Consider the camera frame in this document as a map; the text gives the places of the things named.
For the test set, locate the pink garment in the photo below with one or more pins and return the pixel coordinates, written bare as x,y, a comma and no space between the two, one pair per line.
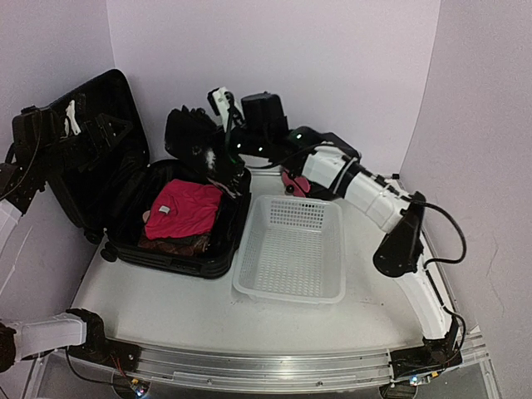
183,209

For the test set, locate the aluminium rail frame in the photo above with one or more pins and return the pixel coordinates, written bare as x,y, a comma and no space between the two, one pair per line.
171,372

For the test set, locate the black white splatter jeans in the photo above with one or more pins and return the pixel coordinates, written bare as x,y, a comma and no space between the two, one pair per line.
194,138

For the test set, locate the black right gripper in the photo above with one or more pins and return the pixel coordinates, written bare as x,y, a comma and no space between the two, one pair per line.
230,153

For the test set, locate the black ribbed hard-shell suitcase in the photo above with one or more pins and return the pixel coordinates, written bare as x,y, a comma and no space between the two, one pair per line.
107,203

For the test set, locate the white perforated plastic basket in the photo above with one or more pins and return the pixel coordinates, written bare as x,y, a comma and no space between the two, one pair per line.
292,251

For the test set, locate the black pink drawer organizer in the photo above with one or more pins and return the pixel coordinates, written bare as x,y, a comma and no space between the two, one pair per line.
299,186

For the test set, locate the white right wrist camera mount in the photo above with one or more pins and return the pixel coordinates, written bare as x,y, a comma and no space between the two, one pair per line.
219,103

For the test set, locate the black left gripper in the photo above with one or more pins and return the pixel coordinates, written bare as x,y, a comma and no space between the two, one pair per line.
99,147

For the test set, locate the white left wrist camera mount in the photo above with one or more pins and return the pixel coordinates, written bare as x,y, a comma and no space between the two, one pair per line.
71,118

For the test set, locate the red plaid garment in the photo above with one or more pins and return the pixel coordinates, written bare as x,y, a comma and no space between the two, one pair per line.
187,246

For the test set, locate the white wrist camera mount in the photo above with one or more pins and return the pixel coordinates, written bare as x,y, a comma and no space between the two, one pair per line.
219,103
71,118

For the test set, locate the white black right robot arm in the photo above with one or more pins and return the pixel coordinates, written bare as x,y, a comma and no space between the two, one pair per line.
325,159

